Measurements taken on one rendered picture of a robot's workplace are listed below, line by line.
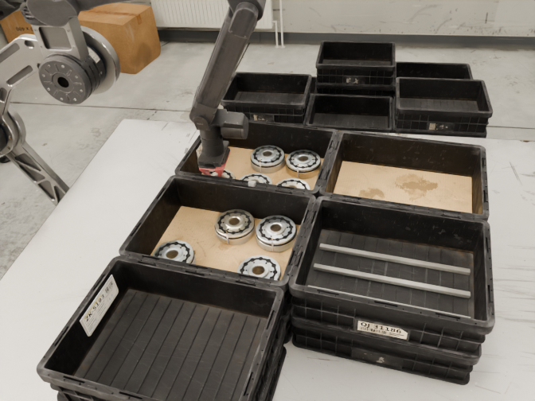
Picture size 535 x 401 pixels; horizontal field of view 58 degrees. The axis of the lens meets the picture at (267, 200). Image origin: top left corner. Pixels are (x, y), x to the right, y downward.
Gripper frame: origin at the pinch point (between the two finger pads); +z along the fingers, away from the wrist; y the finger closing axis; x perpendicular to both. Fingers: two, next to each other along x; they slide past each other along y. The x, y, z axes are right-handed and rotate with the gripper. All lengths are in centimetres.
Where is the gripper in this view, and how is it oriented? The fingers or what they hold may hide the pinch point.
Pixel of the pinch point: (217, 177)
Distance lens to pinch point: 139.0
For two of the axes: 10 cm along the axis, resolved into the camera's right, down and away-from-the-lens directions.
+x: -9.8, -0.8, 1.7
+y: 1.8, -6.7, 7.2
